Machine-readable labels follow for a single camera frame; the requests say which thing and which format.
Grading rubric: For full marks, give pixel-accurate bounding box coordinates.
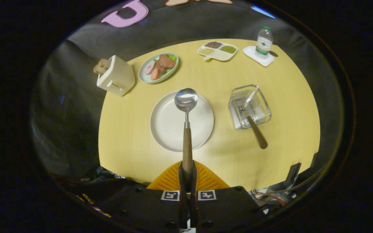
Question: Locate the wooden-handled metal fork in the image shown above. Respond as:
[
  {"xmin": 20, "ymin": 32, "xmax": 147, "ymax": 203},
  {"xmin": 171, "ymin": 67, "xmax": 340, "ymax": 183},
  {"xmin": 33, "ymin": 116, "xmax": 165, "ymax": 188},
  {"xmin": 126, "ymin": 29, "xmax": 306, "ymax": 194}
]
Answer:
[{"xmin": 238, "ymin": 104, "xmax": 268, "ymax": 150}]

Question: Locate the white square coaster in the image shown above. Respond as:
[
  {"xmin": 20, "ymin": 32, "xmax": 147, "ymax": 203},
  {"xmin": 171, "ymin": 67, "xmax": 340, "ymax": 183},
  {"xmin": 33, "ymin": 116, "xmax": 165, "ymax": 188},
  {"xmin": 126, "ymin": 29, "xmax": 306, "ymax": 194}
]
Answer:
[{"xmin": 242, "ymin": 45, "xmax": 275, "ymax": 67}]

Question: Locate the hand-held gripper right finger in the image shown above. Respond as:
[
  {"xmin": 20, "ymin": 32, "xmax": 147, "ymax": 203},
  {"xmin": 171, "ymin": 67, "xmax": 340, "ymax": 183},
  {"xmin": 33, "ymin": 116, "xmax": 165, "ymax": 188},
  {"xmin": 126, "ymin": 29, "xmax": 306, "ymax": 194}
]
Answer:
[{"xmin": 189, "ymin": 161, "xmax": 265, "ymax": 232}]

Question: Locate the orange cable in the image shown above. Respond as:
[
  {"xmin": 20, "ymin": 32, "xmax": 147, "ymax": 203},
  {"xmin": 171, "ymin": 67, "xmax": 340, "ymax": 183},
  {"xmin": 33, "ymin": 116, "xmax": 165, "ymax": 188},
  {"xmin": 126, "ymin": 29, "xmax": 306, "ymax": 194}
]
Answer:
[{"xmin": 253, "ymin": 190, "xmax": 286, "ymax": 206}]

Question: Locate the wooden-handled metal spoon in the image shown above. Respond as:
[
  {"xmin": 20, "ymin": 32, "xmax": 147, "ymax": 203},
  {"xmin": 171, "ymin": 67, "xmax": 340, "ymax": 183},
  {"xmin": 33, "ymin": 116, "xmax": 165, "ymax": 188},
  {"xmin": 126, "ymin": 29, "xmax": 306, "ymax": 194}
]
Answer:
[{"xmin": 174, "ymin": 88, "xmax": 199, "ymax": 175}]

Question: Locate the white divided snack tray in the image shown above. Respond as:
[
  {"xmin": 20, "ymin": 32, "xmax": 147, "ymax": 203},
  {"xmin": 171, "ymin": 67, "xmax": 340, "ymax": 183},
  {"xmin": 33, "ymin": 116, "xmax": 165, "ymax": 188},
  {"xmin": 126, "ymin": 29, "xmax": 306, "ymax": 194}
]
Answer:
[{"xmin": 197, "ymin": 41, "xmax": 238, "ymax": 61}]

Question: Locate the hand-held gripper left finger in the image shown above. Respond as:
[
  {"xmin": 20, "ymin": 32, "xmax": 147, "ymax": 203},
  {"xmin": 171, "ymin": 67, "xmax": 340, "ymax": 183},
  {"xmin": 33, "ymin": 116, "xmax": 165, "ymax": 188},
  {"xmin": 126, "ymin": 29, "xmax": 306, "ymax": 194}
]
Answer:
[{"xmin": 109, "ymin": 161, "xmax": 190, "ymax": 232}]

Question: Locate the cream toaster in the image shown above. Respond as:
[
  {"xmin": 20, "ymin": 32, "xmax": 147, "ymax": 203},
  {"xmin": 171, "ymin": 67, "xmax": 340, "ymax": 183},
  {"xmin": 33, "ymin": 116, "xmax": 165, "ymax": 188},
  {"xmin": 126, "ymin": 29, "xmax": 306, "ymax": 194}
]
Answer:
[{"xmin": 96, "ymin": 55, "xmax": 136, "ymax": 96}]

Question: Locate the white round plate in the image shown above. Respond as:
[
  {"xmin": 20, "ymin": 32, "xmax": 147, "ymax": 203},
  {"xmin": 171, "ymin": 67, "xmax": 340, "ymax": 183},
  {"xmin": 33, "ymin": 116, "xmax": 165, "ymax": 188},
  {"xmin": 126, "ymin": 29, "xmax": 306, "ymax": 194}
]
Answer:
[{"xmin": 150, "ymin": 91, "xmax": 214, "ymax": 152}]

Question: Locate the metal wire cutlery basket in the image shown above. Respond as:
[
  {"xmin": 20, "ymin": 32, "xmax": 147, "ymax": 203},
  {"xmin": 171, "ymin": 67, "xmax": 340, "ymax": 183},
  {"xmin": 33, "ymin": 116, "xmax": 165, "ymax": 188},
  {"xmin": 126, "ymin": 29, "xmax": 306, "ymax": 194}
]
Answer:
[{"xmin": 228, "ymin": 84, "xmax": 272, "ymax": 131}]

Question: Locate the pale green food plate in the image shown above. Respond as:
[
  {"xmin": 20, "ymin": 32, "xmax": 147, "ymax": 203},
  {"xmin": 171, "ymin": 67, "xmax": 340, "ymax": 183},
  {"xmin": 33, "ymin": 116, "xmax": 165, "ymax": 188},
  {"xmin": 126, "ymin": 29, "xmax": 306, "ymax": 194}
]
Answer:
[{"xmin": 138, "ymin": 52, "xmax": 179, "ymax": 84}]

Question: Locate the clear plastic water bottle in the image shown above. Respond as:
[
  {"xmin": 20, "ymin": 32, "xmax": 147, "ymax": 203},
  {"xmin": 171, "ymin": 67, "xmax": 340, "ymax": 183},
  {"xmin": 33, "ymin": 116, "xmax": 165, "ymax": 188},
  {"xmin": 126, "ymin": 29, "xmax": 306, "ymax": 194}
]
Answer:
[{"xmin": 255, "ymin": 26, "xmax": 274, "ymax": 59}]

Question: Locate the brown meat slice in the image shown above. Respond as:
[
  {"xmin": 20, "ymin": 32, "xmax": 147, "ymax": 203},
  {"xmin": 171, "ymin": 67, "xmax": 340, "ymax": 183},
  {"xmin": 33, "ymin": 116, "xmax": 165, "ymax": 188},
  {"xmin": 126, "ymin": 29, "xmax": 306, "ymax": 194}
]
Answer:
[{"xmin": 158, "ymin": 54, "xmax": 176, "ymax": 69}]

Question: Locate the black table clamp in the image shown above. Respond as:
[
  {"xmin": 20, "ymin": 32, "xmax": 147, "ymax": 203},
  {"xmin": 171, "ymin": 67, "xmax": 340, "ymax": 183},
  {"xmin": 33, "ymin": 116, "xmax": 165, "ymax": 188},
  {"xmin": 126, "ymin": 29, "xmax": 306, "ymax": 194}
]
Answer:
[{"xmin": 285, "ymin": 163, "xmax": 302, "ymax": 185}]

